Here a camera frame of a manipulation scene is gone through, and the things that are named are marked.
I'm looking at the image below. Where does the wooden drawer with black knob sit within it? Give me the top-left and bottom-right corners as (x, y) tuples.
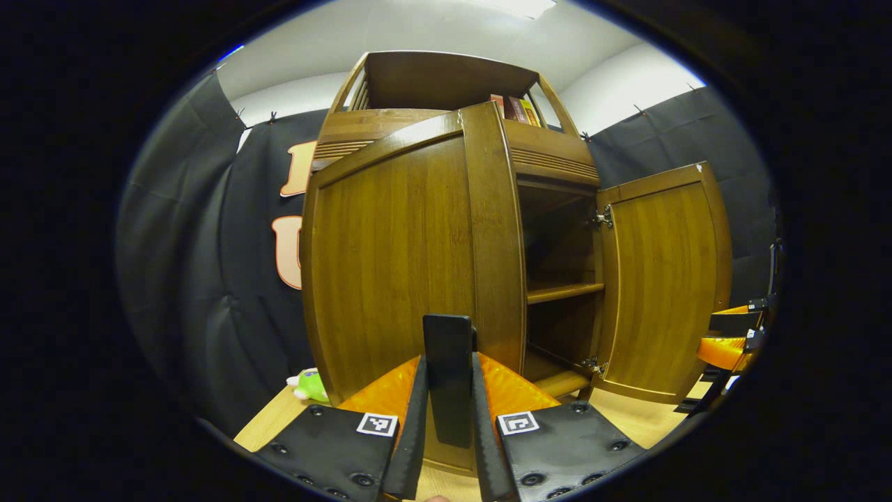
(312, 108), (600, 188)

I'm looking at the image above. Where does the green plush toy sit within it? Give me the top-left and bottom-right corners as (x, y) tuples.
(286, 368), (332, 404)

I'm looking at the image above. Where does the wooden cabinet door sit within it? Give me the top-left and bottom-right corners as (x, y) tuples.
(301, 101), (527, 475)
(592, 162), (732, 405)

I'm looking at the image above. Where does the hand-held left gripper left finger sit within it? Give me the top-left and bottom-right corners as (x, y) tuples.
(254, 354), (427, 501)

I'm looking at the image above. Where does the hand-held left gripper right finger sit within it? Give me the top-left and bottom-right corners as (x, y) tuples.
(472, 352), (645, 501)

